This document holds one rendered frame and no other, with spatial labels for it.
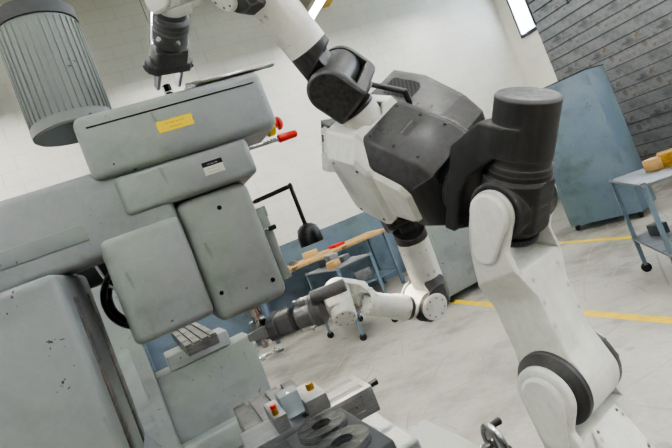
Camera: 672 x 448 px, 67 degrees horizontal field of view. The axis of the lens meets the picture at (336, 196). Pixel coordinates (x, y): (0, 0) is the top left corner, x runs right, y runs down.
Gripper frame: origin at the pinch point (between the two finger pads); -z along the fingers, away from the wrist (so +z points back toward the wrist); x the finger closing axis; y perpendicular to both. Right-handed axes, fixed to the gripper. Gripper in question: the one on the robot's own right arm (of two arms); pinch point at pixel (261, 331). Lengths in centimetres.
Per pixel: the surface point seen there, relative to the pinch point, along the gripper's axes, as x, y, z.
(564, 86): -517, -53, 310
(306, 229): -9.5, -20.6, 20.4
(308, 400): 7.0, 19.5, 6.8
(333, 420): 47, 11, 21
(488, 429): -21, 56, 47
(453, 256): -445, 79, 98
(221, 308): 12.3, -11.0, -3.3
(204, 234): 11.5, -29.5, -0.5
